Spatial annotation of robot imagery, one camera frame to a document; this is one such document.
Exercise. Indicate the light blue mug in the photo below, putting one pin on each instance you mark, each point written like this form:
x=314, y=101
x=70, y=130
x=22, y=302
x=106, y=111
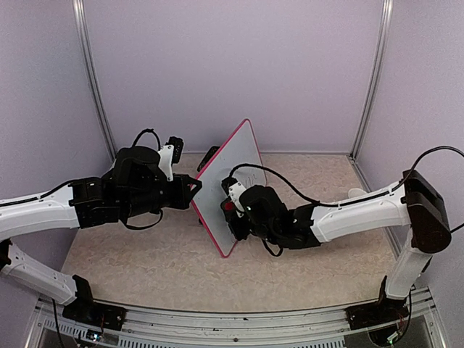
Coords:
x=356, y=192

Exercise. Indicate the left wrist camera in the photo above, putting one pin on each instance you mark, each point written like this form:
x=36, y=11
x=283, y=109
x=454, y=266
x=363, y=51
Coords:
x=170, y=154

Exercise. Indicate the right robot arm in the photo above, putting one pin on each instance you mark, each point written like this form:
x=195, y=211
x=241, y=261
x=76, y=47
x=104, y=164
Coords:
x=412, y=202

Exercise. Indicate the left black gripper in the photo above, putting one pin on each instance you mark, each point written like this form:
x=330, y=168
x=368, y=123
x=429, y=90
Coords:
x=184, y=198

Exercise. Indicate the front aluminium rail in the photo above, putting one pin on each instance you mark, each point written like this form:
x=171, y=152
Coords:
x=154, y=327

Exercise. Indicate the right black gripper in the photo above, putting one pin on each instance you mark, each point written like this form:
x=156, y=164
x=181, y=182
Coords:
x=238, y=232

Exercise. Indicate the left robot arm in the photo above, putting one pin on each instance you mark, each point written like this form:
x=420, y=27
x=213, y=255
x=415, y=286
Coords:
x=141, y=180

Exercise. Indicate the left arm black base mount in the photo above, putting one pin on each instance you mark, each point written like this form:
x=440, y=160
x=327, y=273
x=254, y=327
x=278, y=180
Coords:
x=84, y=309

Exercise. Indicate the pink framed whiteboard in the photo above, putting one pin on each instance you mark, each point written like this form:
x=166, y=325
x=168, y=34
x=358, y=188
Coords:
x=240, y=147

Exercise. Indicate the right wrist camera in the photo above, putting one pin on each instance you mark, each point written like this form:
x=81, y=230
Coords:
x=234, y=189

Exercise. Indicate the aluminium frame post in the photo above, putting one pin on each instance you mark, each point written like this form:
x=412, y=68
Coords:
x=375, y=76
x=85, y=44

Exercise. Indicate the red whiteboard eraser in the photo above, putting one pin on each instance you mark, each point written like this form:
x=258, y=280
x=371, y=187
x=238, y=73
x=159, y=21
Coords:
x=228, y=206

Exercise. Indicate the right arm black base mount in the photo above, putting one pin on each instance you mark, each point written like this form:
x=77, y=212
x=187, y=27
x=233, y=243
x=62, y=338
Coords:
x=383, y=310

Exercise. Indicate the right aluminium frame post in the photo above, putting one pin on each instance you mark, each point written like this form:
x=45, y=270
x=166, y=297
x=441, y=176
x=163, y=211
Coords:
x=375, y=76

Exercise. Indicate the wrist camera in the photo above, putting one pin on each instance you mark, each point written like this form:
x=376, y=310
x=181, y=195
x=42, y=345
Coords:
x=234, y=189
x=170, y=154

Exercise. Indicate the left aluminium frame post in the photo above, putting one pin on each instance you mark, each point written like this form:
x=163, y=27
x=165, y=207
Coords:
x=85, y=44

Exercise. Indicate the black floral square plate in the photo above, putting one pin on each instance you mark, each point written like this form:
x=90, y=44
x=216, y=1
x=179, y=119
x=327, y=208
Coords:
x=207, y=157

